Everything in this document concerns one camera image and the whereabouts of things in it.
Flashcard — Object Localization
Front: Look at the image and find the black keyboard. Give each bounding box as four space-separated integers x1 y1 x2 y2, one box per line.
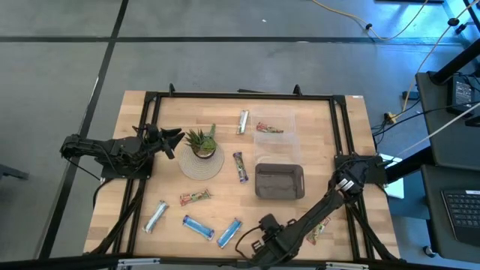
441 189 480 247

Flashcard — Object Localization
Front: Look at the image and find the yellow extension cable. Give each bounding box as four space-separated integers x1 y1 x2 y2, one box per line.
310 0 431 41

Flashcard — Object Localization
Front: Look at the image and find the purple granola bar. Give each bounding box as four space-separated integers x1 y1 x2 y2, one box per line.
232 151 250 184

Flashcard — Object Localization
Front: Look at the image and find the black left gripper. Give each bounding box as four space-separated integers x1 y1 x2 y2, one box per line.
142 127 186 160

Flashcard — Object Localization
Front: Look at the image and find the red green Chewy bar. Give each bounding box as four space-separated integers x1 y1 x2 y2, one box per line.
256 122 285 134
178 189 212 207

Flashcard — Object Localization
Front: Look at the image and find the cream cable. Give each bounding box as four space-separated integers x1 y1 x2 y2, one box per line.
401 0 480 113

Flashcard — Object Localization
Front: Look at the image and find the black aluminium table frame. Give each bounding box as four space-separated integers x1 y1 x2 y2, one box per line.
84 82 401 270

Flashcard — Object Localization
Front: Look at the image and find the grey chair leg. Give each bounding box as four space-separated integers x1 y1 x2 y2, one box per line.
0 163 29 181

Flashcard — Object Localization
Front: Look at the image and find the black power adapter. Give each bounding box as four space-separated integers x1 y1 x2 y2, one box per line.
448 76 477 116

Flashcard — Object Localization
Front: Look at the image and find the silver blue granola bar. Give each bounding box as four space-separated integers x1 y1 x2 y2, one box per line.
142 199 170 235

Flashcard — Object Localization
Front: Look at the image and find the round woven placemat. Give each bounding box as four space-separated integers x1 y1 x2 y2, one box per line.
178 144 225 181

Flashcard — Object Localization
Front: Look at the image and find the dark cart shelf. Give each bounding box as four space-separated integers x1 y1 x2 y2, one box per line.
415 70 480 162

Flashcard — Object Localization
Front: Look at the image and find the green succulent in pot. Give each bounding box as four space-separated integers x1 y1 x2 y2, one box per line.
184 123 218 159

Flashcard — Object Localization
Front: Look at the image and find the silver frame bracket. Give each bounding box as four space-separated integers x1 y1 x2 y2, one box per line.
325 261 371 270
118 257 161 268

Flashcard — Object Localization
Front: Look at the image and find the black cable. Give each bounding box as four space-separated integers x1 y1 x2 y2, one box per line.
370 100 480 137

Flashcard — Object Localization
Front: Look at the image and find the white cable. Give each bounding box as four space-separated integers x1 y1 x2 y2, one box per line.
397 111 480 157

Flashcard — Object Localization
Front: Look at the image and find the silver printed granola bar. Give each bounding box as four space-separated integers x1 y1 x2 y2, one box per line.
235 109 250 135

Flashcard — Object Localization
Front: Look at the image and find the green granola bar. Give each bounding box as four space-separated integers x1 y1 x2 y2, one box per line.
306 216 332 246

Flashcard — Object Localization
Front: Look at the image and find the black desk beam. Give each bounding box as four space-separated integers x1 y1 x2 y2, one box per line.
384 145 432 185
429 39 480 86

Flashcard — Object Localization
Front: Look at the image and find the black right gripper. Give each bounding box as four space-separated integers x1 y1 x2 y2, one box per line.
249 213 292 268

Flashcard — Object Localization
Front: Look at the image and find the dark desk top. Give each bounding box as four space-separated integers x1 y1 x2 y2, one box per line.
419 163 480 263

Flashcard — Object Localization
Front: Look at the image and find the grey plastic bin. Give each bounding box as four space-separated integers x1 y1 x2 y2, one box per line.
254 163 305 200

